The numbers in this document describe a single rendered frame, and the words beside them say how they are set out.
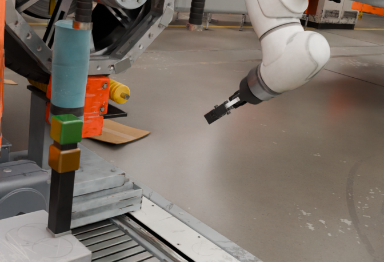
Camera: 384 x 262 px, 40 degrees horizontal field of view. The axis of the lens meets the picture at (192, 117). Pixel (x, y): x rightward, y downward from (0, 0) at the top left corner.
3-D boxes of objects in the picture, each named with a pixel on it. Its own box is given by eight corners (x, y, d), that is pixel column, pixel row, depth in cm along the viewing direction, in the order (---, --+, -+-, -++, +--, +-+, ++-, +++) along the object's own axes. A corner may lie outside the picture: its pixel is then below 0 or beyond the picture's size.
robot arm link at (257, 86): (295, 85, 129) (279, 94, 134) (275, 53, 130) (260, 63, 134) (273, 99, 124) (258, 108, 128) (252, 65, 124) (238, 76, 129)
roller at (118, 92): (82, 79, 180) (83, 63, 178) (134, 106, 160) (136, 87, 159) (67, 80, 176) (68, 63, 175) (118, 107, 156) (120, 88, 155)
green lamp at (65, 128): (70, 134, 91) (71, 112, 90) (82, 143, 88) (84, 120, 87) (48, 138, 88) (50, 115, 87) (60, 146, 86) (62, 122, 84)
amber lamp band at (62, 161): (67, 162, 92) (69, 140, 91) (80, 170, 90) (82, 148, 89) (46, 165, 90) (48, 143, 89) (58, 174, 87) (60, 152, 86)
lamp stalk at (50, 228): (62, 225, 95) (71, 115, 89) (71, 233, 93) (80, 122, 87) (45, 229, 93) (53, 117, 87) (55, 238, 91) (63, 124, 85)
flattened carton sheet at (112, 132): (70, 107, 305) (70, 101, 304) (150, 134, 281) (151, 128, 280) (31, 117, 279) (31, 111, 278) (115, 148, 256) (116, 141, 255)
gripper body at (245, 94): (257, 104, 128) (235, 118, 136) (278, 91, 134) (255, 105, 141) (241, 78, 129) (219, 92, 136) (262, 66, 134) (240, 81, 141)
